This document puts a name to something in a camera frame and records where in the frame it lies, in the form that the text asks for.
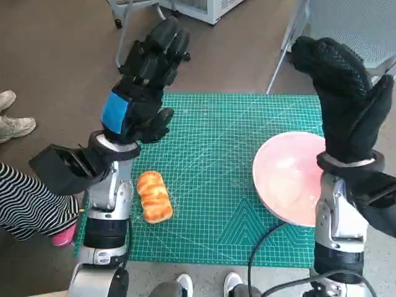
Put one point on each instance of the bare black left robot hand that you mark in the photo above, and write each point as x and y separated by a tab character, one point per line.
114	113

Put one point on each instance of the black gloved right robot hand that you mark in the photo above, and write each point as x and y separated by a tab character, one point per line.
343	117

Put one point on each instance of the pink bowl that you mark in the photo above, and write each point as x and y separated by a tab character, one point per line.
278	173

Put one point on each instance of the striped loaf toy bread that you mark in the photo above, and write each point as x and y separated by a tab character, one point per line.
153	198

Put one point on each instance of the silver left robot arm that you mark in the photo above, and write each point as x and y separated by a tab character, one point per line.
105	191

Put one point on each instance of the grey mesh chair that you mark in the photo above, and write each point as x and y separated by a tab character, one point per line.
346	28

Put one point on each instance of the green cutting mat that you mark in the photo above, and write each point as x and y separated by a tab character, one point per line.
201	154

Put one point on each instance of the person's foot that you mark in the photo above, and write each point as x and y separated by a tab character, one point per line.
185	284
6	100
232	283
15	128
63	238

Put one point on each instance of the white appliance cabinet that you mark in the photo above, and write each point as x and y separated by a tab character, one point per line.
213	12

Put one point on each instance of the grey chair frame with casters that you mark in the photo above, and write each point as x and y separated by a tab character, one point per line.
125	37

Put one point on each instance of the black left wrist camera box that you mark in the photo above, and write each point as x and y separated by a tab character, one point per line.
62	173

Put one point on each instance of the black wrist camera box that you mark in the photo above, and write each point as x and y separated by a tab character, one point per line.
62	173
377	201

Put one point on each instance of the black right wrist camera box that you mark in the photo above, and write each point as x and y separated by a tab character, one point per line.
377	201

